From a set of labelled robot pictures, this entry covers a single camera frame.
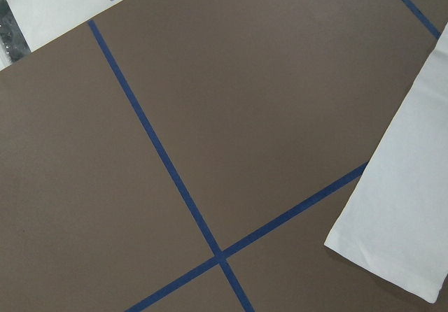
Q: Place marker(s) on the white long-sleeve printed shirt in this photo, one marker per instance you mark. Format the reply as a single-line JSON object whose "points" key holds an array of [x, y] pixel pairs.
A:
{"points": [[395, 221]]}

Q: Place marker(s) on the clear plastic bag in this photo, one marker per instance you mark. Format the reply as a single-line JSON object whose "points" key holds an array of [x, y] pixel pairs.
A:
{"points": [[27, 25]]}

